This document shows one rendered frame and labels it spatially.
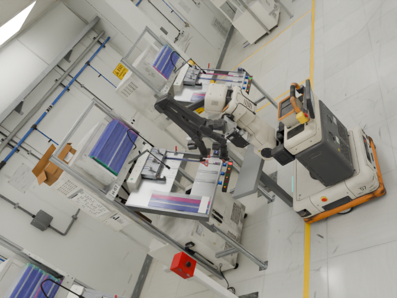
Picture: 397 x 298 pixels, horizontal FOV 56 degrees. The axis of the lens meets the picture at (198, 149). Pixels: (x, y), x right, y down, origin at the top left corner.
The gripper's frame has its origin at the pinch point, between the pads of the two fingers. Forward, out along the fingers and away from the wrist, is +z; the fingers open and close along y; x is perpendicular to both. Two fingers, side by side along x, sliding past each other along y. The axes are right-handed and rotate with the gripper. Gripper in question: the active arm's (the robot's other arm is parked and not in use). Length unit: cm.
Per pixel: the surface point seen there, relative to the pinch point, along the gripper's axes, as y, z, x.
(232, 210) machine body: 7, 60, 8
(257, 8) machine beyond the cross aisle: -440, 50, -23
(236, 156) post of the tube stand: -32.7, 24.4, 5.9
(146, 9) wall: -422, 50, -233
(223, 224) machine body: 29, 55, 3
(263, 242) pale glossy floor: 37, 60, 42
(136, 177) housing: 35, -4, -70
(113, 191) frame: 59, -11, -80
